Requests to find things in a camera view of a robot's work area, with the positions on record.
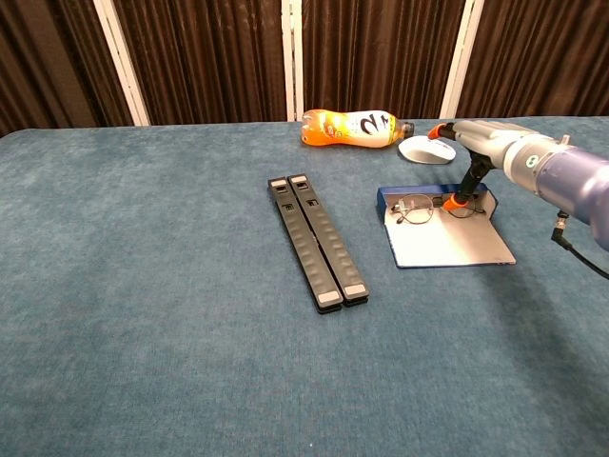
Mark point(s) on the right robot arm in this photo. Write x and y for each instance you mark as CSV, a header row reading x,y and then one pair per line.
x,y
571,181

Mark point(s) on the thin wire eyeglasses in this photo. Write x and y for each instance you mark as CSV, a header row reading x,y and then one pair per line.
x,y
418,208

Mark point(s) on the brown pleated curtain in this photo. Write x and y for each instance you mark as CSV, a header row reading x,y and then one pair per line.
x,y
380,47
547,47
47,57
204,57

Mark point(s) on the black folding laptop stand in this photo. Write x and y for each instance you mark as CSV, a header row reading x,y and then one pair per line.
x,y
314,238

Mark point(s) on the orange soda bottle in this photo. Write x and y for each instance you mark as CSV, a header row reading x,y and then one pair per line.
x,y
352,128

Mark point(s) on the blue glasses case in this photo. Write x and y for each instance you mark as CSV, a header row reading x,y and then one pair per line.
x,y
452,243

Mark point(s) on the white frame pole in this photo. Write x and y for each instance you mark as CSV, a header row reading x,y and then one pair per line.
x,y
461,57
122,62
288,57

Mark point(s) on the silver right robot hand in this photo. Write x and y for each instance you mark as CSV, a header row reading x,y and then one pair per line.
x,y
485,138

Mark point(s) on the white computer mouse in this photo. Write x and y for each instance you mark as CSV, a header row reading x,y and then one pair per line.
x,y
426,150

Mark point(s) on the teal table cloth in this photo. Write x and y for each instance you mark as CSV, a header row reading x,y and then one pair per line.
x,y
166,285

